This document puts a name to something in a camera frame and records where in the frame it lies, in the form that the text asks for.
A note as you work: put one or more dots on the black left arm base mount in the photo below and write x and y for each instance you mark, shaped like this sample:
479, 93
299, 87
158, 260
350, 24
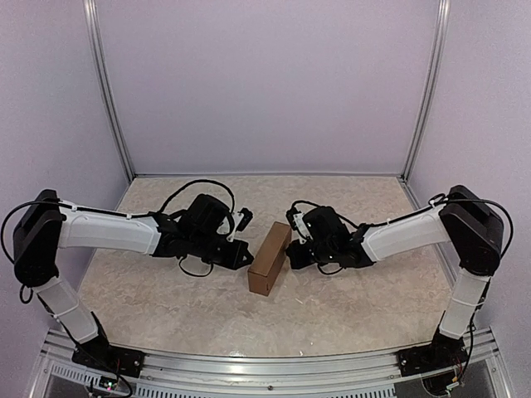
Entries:
116, 360

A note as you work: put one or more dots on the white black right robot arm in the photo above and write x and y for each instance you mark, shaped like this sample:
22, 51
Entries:
471, 224

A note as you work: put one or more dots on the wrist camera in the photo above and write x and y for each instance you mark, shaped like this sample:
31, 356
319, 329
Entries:
295, 219
237, 221

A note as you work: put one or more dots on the brown cardboard box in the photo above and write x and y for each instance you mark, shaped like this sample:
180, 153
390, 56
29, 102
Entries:
269, 260

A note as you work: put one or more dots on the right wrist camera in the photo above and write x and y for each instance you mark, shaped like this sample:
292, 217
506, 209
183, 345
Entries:
295, 219

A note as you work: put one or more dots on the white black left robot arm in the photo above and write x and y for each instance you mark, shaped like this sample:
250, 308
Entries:
52, 231

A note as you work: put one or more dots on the right aluminium corner post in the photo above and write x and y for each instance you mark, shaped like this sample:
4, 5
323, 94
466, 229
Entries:
429, 90

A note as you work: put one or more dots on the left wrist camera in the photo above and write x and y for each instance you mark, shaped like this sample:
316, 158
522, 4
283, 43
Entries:
237, 221

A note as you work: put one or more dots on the left aluminium corner post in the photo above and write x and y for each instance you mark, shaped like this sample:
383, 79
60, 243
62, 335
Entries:
98, 53

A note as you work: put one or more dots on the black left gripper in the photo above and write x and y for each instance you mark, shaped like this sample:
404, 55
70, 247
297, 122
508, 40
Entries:
233, 261

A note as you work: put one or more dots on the aluminium corner post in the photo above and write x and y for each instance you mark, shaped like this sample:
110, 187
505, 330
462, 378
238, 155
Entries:
429, 90
98, 53

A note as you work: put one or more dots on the aluminium front frame rail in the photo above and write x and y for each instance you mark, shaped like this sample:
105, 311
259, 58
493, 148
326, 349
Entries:
364, 374

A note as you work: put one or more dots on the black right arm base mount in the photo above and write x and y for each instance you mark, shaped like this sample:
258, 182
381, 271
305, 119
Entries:
431, 357

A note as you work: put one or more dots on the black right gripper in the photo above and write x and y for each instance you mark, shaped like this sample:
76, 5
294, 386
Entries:
297, 260

